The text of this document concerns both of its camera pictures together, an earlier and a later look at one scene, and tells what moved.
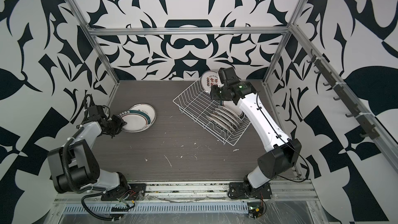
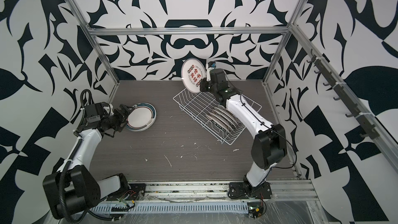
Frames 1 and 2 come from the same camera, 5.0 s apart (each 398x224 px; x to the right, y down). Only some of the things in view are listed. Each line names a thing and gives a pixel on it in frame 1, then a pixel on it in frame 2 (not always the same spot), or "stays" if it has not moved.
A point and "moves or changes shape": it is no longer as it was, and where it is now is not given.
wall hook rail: (363, 118) stays
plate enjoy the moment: (209, 79) moves or changes shape
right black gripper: (214, 92) → (203, 86)
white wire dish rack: (226, 121) stays
